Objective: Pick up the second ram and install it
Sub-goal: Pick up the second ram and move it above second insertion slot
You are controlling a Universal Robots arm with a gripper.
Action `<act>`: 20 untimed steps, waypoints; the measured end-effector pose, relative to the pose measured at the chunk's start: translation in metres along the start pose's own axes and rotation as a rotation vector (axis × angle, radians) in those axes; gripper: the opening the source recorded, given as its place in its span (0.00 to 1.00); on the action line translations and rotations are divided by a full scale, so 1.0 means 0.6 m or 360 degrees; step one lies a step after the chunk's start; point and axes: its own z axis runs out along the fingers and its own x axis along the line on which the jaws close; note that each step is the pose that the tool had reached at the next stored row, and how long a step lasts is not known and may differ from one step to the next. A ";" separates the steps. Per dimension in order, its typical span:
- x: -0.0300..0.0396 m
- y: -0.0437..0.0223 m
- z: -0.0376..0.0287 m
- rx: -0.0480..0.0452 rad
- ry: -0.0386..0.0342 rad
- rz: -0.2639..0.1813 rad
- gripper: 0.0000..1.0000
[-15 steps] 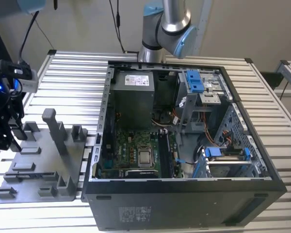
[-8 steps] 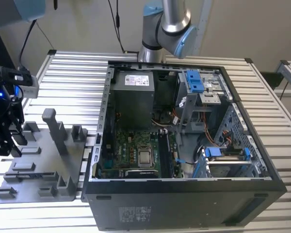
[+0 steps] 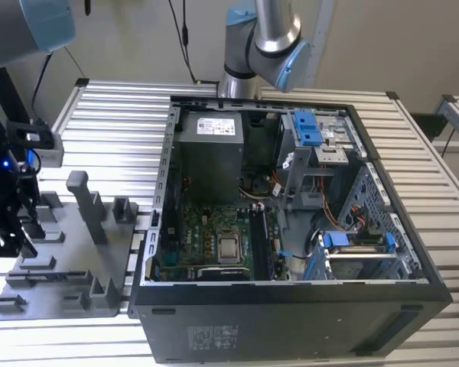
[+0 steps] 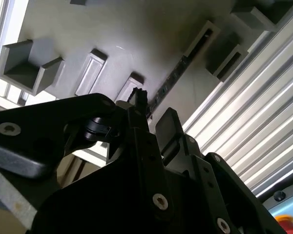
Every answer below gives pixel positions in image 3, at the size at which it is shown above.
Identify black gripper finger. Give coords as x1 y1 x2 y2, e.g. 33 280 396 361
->
18 186 47 240
0 205 38 258

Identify grey plastic parts rack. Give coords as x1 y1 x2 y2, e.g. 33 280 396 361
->
0 171 141 321

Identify black stand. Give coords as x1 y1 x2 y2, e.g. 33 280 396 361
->
0 67 31 124

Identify green motherboard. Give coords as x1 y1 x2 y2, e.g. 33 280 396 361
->
152 198 291 282

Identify grey power supply unit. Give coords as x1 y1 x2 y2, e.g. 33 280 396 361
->
174 110 249 204

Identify CPU socket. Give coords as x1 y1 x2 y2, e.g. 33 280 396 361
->
213 228 245 268

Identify silver CPU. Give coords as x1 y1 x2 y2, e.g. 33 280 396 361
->
218 239 240 261

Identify black graphics card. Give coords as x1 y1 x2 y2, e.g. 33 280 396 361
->
197 266 254 282

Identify grey metal drive cage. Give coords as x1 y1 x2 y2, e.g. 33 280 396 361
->
277 109 363 209

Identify black open PC case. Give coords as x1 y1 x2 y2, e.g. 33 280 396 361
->
128 94 454 364

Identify blue drive carrier clip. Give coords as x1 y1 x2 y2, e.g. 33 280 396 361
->
293 109 321 148

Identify blue disk carrier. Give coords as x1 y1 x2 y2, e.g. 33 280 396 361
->
323 231 399 255

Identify metal disk bay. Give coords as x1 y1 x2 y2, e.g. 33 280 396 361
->
304 229 405 282

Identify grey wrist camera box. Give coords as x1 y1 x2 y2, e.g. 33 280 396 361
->
5 120 65 167

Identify black camera cable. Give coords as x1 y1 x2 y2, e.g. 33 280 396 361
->
30 52 55 125

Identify thin black wall cable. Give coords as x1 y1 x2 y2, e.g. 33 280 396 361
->
65 46 90 80

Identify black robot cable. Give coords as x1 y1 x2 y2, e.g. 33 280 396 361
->
167 0 216 85

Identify power wire bundle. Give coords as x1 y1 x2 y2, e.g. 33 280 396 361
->
239 171 282 200

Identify orange wires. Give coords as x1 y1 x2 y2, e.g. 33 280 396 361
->
316 182 368 235

